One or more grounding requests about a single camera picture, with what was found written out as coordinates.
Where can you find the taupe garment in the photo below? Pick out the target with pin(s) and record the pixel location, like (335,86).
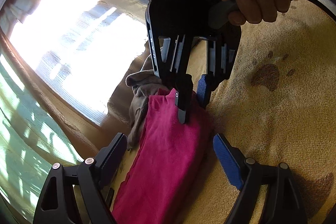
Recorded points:
(139,108)

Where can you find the red long-sleeved shirt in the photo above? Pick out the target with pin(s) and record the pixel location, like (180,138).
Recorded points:
(168,155)

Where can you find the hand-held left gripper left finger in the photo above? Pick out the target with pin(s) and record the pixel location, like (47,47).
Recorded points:
(113,158)

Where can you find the sheer window curtain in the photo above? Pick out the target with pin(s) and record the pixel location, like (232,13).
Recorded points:
(78,43)

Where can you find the yellow paw-print blanket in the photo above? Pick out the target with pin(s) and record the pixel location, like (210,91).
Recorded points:
(275,108)

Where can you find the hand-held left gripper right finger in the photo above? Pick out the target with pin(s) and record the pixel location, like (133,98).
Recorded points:
(228,161)

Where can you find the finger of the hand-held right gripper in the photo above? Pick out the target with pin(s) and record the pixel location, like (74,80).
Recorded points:
(203,90)
(183,106)

